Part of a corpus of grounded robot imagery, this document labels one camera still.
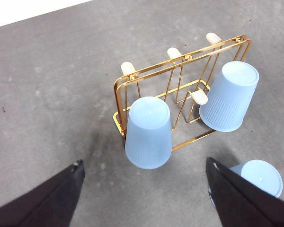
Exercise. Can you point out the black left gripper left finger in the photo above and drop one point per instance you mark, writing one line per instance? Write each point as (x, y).
(45, 203)

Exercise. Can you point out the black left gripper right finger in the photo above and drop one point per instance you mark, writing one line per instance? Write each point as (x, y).
(241, 203)

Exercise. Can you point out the blue ribbed plastic cup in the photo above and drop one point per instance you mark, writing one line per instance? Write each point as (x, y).
(229, 99)
(148, 137)
(260, 176)

